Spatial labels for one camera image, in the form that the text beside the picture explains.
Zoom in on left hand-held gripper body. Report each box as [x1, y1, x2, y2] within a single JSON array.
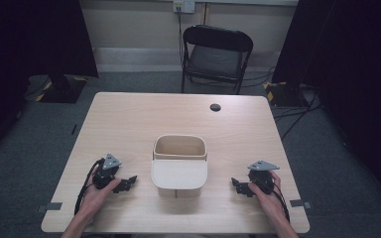
[[91, 153, 123, 191]]

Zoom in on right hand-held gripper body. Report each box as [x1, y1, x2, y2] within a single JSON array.
[[246, 160, 281, 195]]

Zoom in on beige bin with half lid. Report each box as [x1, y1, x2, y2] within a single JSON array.
[[150, 133, 209, 199]]

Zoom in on person's left hand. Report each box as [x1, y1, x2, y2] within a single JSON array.
[[77, 164, 123, 220]]

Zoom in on person's right hand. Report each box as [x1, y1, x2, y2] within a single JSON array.
[[247, 170, 291, 223]]

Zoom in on grey tape strip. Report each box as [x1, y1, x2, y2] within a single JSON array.
[[35, 201, 64, 214], [289, 198, 313, 210]]

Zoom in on black stand base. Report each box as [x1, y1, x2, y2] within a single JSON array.
[[262, 80, 310, 109], [39, 74, 89, 104]]

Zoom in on black folding chair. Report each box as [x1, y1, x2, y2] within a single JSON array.
[[181, 24, 255, 96]]

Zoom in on dark curtain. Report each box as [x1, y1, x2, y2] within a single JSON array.
[[271, 0, 381, 212], [0, 0, 99, 167]]

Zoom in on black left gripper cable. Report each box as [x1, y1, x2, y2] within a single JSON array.
[[73, 158, 105, 216]]

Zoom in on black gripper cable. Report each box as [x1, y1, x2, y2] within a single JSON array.
[[73, 158, 105, 216], [271, 181, 292, 223]]

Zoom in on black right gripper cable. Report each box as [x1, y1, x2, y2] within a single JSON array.
[[271, 181, 292, 223]]

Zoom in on black floor cables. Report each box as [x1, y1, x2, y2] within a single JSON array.
[[241, 65, 323, 142]]

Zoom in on black wall cable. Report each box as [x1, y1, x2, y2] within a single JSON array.
[[177, 7, 186, 65]]

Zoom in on white wall outlet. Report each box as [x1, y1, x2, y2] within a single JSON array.
[[173, 0, 196, 15]]

